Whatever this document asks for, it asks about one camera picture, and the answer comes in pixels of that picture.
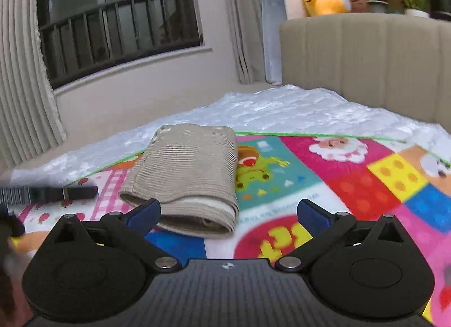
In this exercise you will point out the colourful printed play mat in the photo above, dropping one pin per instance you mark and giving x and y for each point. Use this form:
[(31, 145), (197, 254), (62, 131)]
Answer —
[(352, 186)]

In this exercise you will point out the black object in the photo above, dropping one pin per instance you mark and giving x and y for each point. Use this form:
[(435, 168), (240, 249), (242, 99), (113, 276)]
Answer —
[(442, 0)]

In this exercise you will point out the beige pleated curtain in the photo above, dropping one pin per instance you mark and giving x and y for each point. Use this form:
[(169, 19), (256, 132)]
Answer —
[(243, 13), (24, 66)]

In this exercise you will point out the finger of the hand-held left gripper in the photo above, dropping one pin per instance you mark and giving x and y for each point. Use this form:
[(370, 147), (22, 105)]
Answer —
[(12, 228), (77, 193)]

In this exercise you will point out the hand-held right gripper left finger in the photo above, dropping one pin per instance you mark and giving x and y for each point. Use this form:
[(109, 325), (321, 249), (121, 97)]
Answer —
[(146, 215)]

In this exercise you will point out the beige striped knit garment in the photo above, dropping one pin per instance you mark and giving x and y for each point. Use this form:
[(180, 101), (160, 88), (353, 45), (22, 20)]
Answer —
[(190, 164)]

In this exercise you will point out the white quilted bed cover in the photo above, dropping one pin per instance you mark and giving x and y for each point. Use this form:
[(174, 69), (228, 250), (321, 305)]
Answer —
[(282, 112)]

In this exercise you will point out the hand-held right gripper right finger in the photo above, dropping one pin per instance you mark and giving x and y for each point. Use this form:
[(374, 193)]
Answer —
[(313, 217)]

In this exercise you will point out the beige padded headboard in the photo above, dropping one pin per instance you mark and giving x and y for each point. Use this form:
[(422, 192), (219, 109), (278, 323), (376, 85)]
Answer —
[(370, 59)]

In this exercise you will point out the dark window with railing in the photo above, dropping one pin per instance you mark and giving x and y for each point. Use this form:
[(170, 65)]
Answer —
[(123, 13)]

